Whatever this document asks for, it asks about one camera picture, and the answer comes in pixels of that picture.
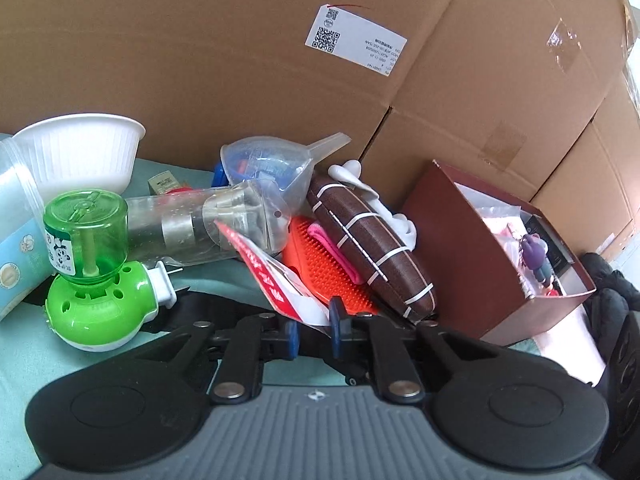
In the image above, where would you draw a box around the green mosquito repellent plug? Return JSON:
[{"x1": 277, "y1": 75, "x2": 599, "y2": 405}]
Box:
[{"x1": 43, "y1": 190, "x2": 177, "y2": 352}]

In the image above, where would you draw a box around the red white printed packet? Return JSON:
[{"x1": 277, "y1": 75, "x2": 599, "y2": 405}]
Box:
[{"x1": 215, "y1": 221, "x2": 331, "y2": 335}]

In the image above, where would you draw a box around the black jacket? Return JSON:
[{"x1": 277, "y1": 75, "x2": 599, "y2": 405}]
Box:
[{"x1": 579, "y1": 252, "x2": 639, "y2": 394}]

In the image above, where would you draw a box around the dark red storage box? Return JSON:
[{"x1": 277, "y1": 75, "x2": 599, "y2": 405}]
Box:
[{"x1": 401, "y1": 160, "x2": 596, "y2": 346}]

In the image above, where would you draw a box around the teal table cloth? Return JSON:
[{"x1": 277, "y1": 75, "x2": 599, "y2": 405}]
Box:
[{"x1": 0, "y1": 132, "x2": 547, "y2": 480}]

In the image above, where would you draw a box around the purple toy figure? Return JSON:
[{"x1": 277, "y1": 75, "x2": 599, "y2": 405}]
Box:
[{"x1": 520, "y1": 234, "x2": 553, "y2": 286}]

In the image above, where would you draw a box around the brown striped pouch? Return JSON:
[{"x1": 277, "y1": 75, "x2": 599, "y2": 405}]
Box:
[{"x1": 307, "y1": 174, "x2": 436, "y2": 324}]

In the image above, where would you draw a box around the clear glass bottle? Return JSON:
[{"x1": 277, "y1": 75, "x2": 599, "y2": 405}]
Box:
[{"x1": 126, "y1": 180, "x2": 291, "y2": 266}]

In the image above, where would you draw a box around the clear plastic container blue label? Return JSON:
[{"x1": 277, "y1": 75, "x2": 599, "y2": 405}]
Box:
[{"x1": 0, "y1": 139, "x2": 53, "y2": 318}]

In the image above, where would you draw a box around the red tape roll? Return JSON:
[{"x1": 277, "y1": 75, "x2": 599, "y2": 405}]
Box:
[{"x1": 165, "y1": 187, "x2": 193, "y2": 195}]

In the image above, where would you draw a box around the orange silicone brush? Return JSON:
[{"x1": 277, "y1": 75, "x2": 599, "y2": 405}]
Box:
[{"x1": 281, "y1": 216, "x2": 378, "y2": 315}]

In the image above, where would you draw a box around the clear plastic funnel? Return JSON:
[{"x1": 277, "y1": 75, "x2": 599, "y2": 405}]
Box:
[{"x1": 220, "y1": 132, "x2": 352, "y2": 217}]

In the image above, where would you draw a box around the large brown cardboard box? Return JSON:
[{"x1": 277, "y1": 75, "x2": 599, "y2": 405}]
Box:
[{"x1": 1, "y1": 0, "x2": 639, "y2": 255}]

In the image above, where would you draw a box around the white shipping label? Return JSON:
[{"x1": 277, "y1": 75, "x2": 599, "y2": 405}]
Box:
[{"x1": 305, "y1": 4, "x2": 407, "y2": 77}]

